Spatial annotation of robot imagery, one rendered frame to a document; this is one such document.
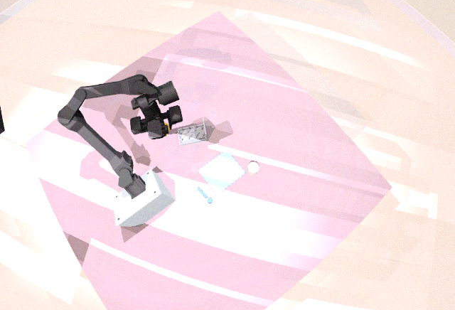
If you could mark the blue spoon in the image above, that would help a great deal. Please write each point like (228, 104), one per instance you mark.
(209, 199)

